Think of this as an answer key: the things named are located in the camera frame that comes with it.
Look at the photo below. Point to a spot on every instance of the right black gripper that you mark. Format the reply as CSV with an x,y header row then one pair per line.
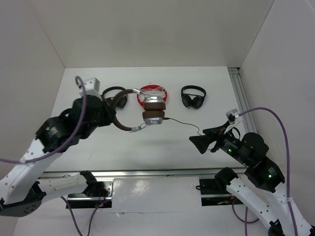
x,y
201,142

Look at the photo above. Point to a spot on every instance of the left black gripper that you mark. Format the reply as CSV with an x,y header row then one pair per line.
x,y
110,113

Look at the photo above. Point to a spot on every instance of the brown silver headphones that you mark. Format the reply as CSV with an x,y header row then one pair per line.
x,y
154,110

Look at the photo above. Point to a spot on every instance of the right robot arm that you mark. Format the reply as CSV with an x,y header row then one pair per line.
x,y
279,214

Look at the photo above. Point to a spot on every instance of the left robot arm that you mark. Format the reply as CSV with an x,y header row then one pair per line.
x,y
21,190

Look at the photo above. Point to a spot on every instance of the right black headphones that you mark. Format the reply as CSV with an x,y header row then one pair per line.
x,y
193,100

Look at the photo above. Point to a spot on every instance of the red headphones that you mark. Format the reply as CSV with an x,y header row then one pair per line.
x,y
150,91

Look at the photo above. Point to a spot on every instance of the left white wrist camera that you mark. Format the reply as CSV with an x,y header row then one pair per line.
x,y
92,86

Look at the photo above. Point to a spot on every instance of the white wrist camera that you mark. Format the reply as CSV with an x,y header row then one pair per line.
x,y
233,119
92,86

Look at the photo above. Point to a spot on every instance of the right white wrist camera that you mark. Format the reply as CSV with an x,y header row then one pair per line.
x,y
233,119

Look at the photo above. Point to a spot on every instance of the aluminium rail right side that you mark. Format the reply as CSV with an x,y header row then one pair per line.
x,y
241,98

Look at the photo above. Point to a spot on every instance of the aluminium rail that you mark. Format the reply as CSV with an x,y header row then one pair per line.
x,y
145,173
241,98

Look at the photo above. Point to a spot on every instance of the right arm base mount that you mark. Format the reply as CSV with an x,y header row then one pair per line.
x,y
211,195

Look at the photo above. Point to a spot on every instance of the aluminium rail front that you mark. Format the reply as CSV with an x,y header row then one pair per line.
x,y
145,173

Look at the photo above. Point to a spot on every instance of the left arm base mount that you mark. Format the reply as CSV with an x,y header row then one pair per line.
x,y
101,197

